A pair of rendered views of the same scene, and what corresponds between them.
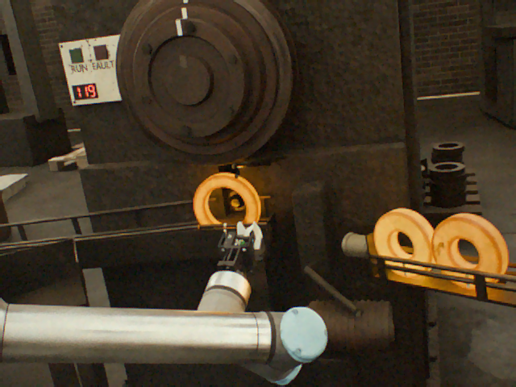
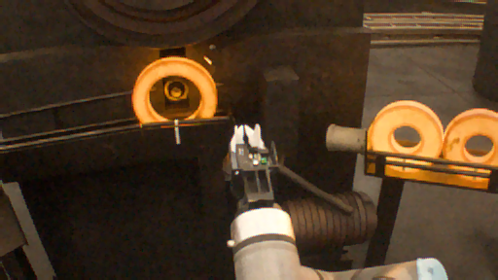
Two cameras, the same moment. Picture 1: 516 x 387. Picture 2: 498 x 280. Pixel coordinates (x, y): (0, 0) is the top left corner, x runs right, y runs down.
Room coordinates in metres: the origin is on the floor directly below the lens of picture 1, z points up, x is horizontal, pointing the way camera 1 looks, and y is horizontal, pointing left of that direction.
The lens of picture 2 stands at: (0.70, 0.29, 1.11)
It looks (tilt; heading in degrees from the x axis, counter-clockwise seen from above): 29 degrees down; 333
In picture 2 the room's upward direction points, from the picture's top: straight up
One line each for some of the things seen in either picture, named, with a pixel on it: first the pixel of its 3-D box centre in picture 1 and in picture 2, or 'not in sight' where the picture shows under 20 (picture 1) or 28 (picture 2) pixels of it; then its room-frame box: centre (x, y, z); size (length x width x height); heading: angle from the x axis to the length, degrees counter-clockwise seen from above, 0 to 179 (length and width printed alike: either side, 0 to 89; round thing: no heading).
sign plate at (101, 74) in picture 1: (106, 69); not in sight; (1.71, 0.38, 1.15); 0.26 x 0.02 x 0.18; 73
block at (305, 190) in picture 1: (314, 227); (277, 118); (1.45, -0.14, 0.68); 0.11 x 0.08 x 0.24; 163
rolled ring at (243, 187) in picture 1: (226, 206); (174, 98); (1.51, 0.09, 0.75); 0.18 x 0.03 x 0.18; 71
